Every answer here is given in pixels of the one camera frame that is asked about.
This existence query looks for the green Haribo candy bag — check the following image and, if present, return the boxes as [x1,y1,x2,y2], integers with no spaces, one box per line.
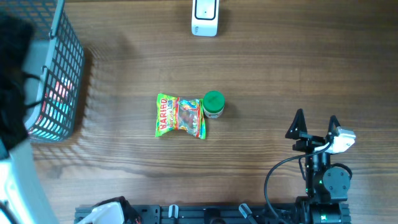
[155,93,206,139]

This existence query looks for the green lid jar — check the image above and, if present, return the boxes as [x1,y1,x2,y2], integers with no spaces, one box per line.
[203,90,225,119]

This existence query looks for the white barcode scanner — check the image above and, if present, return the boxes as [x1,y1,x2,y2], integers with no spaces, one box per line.
[191,0,220,37]

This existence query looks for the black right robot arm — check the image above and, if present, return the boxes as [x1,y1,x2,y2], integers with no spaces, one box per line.
[282,109,356,223]

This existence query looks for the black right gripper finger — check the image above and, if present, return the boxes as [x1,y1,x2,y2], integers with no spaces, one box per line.
[285,108,307,139]
[328,115,341,135]

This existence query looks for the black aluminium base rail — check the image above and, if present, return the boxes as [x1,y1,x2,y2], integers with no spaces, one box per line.
[125,203,351,224]

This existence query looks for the dark grey plastic basket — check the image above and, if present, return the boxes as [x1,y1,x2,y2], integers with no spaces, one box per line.
[1,0,85,142]

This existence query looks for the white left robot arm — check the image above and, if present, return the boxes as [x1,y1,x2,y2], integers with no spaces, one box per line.
[1,13,58,223]

